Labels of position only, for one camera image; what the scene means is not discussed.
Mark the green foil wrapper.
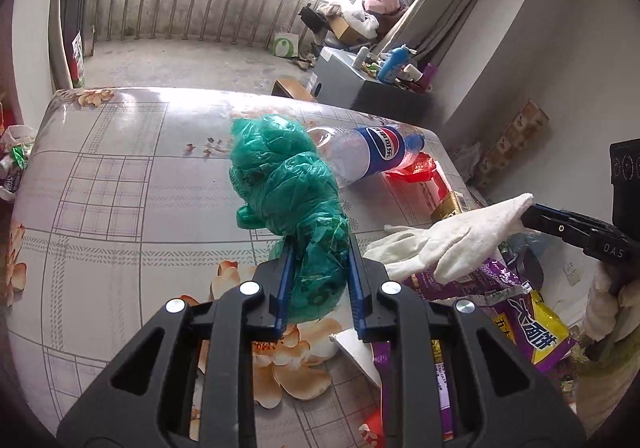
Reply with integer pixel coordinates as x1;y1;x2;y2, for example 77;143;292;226
9;145;32;170

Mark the small gold box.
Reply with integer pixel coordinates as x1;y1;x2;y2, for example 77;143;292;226
430;190;473;224

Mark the white paper bag green print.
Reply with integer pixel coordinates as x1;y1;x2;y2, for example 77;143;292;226
272;25;301;60

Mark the grey cabinet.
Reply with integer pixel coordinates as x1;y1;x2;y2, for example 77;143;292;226
312;47;436;116

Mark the person's right hand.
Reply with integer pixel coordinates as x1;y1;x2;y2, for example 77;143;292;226
580;264;640;343

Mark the white cloth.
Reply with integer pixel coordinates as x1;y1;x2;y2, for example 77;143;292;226
362;193;536;285

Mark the patterned tissue pack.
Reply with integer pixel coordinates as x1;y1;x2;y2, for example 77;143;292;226
472;99;549;192

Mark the red green carton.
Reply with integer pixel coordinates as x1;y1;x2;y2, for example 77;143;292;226
70;30;87;89

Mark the white plastic bag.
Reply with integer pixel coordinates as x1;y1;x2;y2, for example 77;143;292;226
1;124;39;155

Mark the blue spray bottle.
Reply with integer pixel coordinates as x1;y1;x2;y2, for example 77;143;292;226
377;45;412;84

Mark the black bag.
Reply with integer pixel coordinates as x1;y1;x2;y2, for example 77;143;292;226
299;4;329;35

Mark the green plastic bag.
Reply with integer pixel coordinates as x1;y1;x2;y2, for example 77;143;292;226
229;113;353;324

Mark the white paper sheet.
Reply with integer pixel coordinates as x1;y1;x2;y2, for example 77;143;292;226
330;325;383;389

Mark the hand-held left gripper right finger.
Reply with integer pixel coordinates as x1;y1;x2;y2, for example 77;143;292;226
347;233;586;448

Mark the floral plastic tablecloth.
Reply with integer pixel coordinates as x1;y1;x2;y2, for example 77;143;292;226
0;87;488;448

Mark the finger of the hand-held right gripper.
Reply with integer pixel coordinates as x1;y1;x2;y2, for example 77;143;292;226
530;204;603;230
521;211;590;256

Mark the pink clothes pile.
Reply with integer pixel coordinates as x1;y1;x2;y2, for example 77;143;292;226
362;0;407;18

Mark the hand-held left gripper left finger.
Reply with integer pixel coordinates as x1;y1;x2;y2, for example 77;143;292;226
56;242;297;448

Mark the clear plastic bottle blue label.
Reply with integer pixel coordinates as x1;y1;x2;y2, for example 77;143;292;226
305;124;427;189

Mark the crumpled clear plastic bag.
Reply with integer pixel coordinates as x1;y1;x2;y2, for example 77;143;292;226
451;142;482;180

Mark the red white snack bag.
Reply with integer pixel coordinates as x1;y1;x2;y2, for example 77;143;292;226
382;153;453;219

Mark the brown cardboard box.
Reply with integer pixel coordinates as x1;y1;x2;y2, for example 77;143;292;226
271;78;319;102

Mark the dark upright board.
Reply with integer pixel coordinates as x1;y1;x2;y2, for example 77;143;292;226
59;0;97;90

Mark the purple snack bag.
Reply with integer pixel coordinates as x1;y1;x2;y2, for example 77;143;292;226
371;257;577;444

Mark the open cardboard box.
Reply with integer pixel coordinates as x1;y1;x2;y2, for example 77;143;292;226
330;13;376;45

